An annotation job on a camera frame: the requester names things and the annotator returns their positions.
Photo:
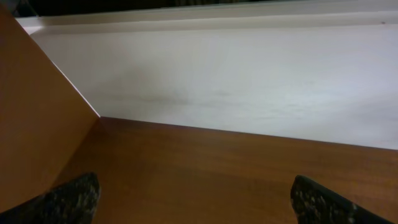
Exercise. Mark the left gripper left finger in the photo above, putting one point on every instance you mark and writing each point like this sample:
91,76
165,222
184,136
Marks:
73,202

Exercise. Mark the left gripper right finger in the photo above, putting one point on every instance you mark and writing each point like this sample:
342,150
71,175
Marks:
315,204

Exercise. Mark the brown wooden side panel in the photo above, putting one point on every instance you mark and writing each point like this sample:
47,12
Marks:
43,118

